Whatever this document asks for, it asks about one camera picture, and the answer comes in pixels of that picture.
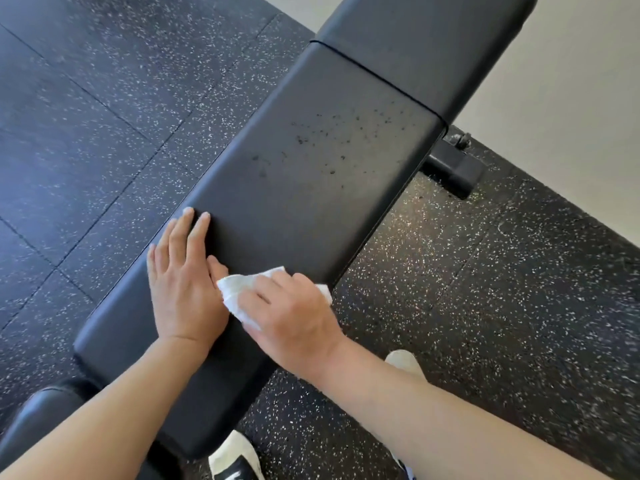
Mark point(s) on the person's right hand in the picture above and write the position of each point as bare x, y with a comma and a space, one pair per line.
295, 324

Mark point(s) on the person's left hand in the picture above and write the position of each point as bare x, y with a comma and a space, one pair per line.
186, 299

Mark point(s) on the person's left little finger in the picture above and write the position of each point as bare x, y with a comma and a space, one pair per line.
151, 267

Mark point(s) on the person's right fingers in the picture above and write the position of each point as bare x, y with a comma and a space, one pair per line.
272, 292

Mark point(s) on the person's left middle finger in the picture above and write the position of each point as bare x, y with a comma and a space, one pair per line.
180, 234

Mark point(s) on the person's left thumb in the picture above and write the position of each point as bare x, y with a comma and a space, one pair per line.
218, 269

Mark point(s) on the white paper wipe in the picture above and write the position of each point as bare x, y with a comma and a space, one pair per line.
231, 292

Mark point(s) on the person's right forearm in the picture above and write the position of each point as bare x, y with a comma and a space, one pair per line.
450, 424

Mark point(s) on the person's left forearm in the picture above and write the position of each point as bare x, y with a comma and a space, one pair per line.
110, 414

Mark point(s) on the long black bench pad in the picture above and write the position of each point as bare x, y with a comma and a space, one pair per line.
300, 169

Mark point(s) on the person's right white shoe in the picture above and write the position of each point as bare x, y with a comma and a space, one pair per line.
404, 362

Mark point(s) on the person's white shoe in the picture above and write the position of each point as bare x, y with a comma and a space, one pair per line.
235, 457
404, 362

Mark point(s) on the person's left white shoe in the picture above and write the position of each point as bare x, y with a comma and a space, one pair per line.
235, 457

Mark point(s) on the black foam roller pad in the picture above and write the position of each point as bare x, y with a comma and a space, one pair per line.
35, 414

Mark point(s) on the black metal bench foot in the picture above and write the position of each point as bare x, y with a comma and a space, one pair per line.
455, 169

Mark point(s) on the metal bench bolt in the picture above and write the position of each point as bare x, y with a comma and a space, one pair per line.
463, 140

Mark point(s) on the short black bench pad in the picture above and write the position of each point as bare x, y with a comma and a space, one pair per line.
425, 44

